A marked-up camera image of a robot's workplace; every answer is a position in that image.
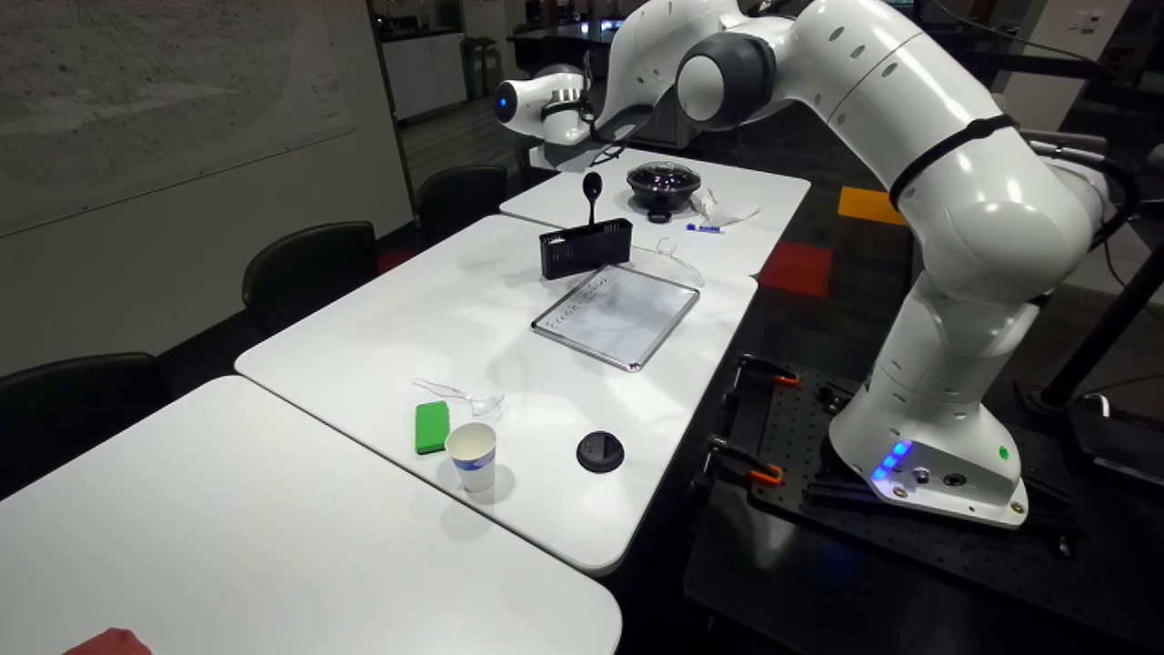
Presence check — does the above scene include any black bowl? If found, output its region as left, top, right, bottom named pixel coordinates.
left=621, top=160, right=704, bottom=227

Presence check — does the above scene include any white background cabinet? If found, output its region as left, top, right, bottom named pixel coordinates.
left=378, top=33, right=474, bottom=123

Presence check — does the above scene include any orange handled clamp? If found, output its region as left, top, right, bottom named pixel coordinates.
left=739, top=348, right=807, bottom=397
left=704, top=432, right=790, bottom=495

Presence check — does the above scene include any clear plastic bag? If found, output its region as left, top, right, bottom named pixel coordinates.
left=414, top=376, right=509, bottom=428

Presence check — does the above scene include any silver metal tray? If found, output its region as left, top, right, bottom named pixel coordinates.
left=528, top=261, right=704, bottom=376

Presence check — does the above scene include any red cloth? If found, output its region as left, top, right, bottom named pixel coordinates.
left=60, top=622, right=156, bottom=655

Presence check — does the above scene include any black mesh cutlery stand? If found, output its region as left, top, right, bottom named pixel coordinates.
left=538, top=215, right=635, bottom=284

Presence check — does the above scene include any black stand pole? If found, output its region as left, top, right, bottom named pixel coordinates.
left=1041, top=240, right=1164, bottom=416

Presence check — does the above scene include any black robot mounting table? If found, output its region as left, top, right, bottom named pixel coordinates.
left=684, top=348, right=1164, bottom=655

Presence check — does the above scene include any yellow box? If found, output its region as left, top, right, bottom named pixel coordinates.
left=832, top=186, right=908, bottom=234

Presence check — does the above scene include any black round disc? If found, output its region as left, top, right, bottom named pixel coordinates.
left=573, top=426, right=630, bottom=476

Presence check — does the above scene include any red box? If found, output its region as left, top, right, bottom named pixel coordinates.
left=759, top=236, right=840, bottom=306

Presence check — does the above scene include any clear plastic wrap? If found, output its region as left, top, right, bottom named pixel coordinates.
left=697, top=177, right=770, bottom=231

